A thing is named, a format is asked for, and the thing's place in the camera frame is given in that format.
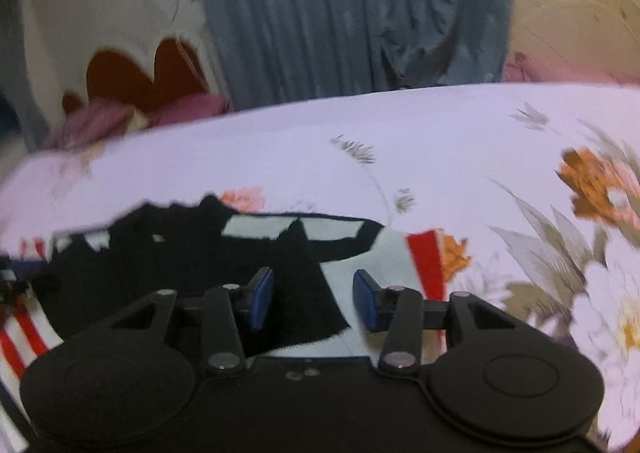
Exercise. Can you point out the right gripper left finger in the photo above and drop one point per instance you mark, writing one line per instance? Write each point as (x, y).
(221, 344)

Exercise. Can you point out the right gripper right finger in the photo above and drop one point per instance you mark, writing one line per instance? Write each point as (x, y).
(396, 310)

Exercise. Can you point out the striped white black red shirt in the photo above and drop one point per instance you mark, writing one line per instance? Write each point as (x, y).
(81, 276)

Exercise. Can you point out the pink floral bed sheet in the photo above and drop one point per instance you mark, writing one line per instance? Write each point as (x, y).
(533, 348)

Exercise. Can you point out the maroon pillow pile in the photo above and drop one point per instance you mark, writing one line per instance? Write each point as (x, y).
(102, 119)

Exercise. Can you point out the red heart-shaped headboard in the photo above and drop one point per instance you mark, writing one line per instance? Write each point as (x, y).
(176, 73)

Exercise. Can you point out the pink pillow right bed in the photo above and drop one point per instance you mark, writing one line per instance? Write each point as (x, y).
(524, 69)

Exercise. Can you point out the blue-grey centre curtain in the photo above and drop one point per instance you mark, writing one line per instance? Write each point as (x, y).
(281, 51)

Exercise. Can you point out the cream arched headboard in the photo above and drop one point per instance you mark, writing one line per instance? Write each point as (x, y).
(592, 34)

